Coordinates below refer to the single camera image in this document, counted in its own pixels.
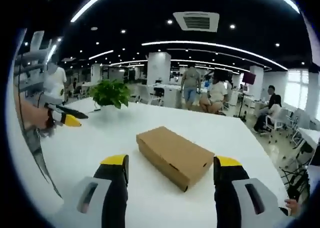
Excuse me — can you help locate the white office chair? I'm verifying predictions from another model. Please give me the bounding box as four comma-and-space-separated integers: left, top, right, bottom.
264, 107, 291, 139

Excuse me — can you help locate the ceiling air conditioner vent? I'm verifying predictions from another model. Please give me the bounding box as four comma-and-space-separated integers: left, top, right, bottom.
172, 11, 221, 34

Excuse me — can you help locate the white office desk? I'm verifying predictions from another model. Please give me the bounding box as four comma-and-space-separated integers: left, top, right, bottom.
296, 127, 320, 150

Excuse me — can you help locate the white square pillar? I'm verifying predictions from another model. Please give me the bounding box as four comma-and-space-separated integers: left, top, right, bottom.
146, 51, 172, 87

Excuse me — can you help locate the person's right hand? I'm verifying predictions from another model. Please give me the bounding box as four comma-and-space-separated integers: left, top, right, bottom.
284, 198, 301, 217

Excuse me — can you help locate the green potted plant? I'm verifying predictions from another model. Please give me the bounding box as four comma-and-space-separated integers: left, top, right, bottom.
89, 78, 131, 114

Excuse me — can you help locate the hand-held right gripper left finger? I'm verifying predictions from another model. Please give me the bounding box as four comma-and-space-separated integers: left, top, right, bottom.
63, 154, 130, 228

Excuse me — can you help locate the magenta screen on stand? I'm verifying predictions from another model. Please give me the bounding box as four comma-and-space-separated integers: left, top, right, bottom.
238, 71, 258, 122

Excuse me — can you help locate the black chair base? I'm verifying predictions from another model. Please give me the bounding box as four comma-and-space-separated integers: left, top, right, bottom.
279, 160, 312, 198

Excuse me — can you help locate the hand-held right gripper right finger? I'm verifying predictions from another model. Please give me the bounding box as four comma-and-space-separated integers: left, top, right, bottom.
213, 155, 280, 228

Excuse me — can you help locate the brown cardboard shoe box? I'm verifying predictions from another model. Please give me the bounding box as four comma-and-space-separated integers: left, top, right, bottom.
136, 125, 216, 193

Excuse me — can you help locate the thin black cable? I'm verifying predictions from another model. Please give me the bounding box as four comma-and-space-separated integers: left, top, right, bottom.
17, 51, 26, 129

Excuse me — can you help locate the grey metal shelf rack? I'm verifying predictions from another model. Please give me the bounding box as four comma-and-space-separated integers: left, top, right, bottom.
14, 29, 59, 95

